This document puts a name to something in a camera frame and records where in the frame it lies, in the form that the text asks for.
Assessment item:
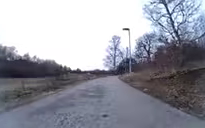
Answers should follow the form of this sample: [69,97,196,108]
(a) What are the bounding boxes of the brown bushes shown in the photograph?
[115,43,205,74]

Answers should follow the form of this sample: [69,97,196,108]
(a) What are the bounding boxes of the large bare tree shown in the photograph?
[143,0,205,48]

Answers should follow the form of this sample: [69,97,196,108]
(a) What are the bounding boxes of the dark hedge with trees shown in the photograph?
[0,34,83,79]

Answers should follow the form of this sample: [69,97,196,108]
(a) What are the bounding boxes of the dry grass bank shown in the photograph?
[118,65,205,123]

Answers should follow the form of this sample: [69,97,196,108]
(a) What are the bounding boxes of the tall bare tree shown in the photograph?
[102,35,124,72]

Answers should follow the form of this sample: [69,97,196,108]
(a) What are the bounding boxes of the street lamp pole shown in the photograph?
[122,27,133,74]

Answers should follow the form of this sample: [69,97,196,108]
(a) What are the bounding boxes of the grey asphalt road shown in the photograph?
[0,75,205,128]

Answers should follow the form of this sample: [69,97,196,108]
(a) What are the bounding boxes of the flat dry grass field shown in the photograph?
[0,73,106,118]

